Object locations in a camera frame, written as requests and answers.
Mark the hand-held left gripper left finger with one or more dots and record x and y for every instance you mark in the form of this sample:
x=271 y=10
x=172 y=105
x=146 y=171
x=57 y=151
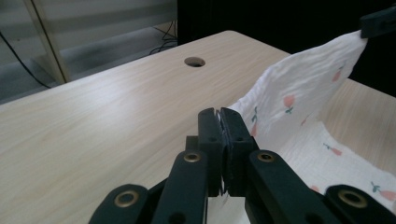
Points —
x=213 y=140

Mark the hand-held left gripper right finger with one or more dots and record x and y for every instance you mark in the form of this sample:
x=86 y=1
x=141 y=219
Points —
x=236 y=146

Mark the white cloth with pink print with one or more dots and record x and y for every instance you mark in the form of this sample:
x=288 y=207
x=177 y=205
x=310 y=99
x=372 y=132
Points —
x=295 y=90

